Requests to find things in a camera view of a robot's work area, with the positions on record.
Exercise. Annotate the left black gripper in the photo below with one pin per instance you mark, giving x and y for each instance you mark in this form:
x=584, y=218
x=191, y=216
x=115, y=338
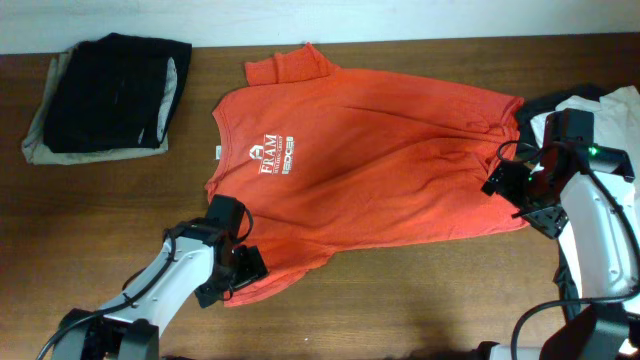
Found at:
x=254, y=268

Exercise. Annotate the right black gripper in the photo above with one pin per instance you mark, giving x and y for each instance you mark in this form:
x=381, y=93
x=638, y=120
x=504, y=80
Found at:
x=504, y=179

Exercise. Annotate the red printed t-shirt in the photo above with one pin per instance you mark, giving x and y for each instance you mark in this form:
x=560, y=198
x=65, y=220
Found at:
x=330, y=159

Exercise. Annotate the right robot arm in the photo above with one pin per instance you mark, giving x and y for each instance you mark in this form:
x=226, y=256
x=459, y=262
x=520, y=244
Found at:
x=603, y=325

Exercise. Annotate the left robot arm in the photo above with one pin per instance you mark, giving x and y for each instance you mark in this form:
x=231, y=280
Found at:
x=204, y=257

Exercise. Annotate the dark navy garment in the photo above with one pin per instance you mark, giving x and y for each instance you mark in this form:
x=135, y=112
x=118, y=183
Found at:
x=526, y=149

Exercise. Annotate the folded black garment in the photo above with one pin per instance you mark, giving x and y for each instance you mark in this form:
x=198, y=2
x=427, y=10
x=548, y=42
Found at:
x=117, y=92

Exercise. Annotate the folded beige garment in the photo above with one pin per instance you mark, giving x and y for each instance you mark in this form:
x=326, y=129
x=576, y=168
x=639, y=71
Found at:
x=36, y=152

